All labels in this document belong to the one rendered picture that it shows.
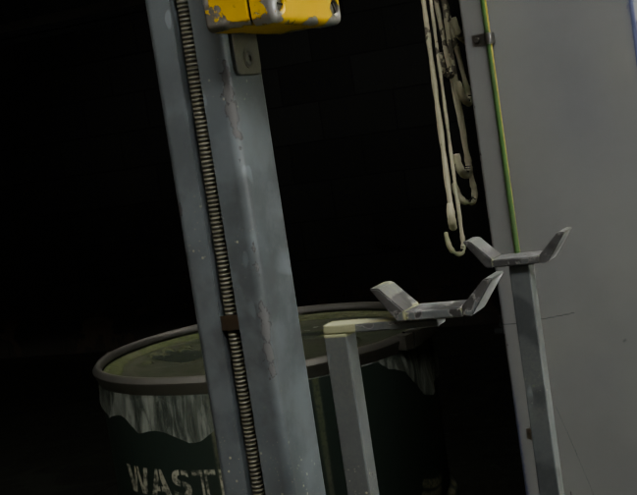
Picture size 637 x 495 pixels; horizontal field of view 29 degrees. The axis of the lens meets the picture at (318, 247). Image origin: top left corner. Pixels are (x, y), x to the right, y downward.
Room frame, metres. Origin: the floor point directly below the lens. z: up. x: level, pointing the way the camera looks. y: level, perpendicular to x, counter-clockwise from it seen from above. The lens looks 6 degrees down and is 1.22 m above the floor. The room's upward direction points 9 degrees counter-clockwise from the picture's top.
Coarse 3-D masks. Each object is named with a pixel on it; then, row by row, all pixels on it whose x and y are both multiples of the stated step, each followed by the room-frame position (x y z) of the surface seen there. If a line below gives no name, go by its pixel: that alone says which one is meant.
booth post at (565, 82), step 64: (512, 0) 1.30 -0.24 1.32; (576, 0) 1.27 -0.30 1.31; (512, 64) 1.30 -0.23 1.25; (576, 64) 1.27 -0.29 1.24; (512, 128) 1.30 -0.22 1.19; (576, 128) 1.28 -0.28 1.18; (512, 192) 1.31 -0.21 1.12; (576, 192) 1.28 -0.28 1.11; (576, 256) 1.28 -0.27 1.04; (512, 320) 1.32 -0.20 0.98; (576, 320) 1.29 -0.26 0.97; (512, 384) 1.32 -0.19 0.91; (576, 384) 1.29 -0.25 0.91; (576, 448) 1.30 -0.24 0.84
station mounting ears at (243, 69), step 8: (232, 40) 0.89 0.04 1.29; (240, 40) 0.90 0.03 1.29; (248, 40) 0.91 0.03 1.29; (256, 40) 0.92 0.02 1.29; (232, 48) 0.89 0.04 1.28; (240, 48) 0.89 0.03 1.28; (248, 48) 0.91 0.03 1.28; (256, 48) 0.92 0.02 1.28; (232, 56) 0.89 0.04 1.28; (240, 56) 0.89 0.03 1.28; (248, 56) 0.90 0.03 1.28; (256, 56) 0.92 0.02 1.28; (240, 64) 0.89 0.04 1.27; (248, 64) 0.90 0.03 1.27; (256, 64) 0.91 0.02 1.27; (240, 72) 0.89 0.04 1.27; (248, 72) 0.90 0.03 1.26; (256, 72) 0.91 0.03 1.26
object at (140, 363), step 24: (336, 312) 2.28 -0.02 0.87; (360, 312) 2.24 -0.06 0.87; (384, 312) 2.20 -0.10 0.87; (192, 336) 2.26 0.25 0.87; (312, 336) 2.10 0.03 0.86; (360, 336) 2.03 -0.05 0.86; (384, 336) 2.00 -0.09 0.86; (120, 360) 2.11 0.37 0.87; (144, 360) 2.10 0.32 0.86; (168, 360) 2.08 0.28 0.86; (192, 360) 2.03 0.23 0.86
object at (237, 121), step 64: (192, 0) 0.89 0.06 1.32; (192, 64) 0.89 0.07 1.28; (192, 128) 0.90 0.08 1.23; (256, 128) 0.91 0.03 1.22; (192, 192) 0.90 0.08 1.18; (256, 192) 0.89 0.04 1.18; (192, 256) 0.90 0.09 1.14; (256, 256) 0.88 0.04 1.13; (256, 320) 0.88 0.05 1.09; (256, 384) 0.88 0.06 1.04; (256, 448) 0.89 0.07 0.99
